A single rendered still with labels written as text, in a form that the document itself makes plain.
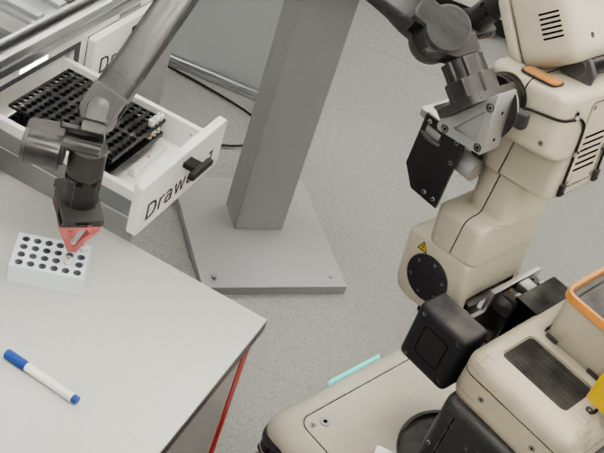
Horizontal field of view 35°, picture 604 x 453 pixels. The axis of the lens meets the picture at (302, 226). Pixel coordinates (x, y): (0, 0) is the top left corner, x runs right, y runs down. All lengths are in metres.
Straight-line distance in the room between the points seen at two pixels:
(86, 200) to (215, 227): 1.46
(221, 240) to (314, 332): 0.40
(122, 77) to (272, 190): 1.45
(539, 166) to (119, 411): 0.84
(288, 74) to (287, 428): 0.99
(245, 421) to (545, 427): 1.03
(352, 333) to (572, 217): 1.22
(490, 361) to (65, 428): 0.73
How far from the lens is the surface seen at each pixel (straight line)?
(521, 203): 1.86
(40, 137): 1.51
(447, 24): 1.61
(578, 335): 1.81
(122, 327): 1.63
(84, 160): 1.49
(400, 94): 4.01
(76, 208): 1.55
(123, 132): 1.79
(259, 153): 2.81
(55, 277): 1.64
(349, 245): 3.14
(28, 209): 1.81
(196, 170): 1.72
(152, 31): 1.54
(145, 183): 1.64
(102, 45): 2.01
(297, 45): 2.62
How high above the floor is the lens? 1.94
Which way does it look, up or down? 38 degrees down
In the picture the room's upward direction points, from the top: 20 degrees clockwise
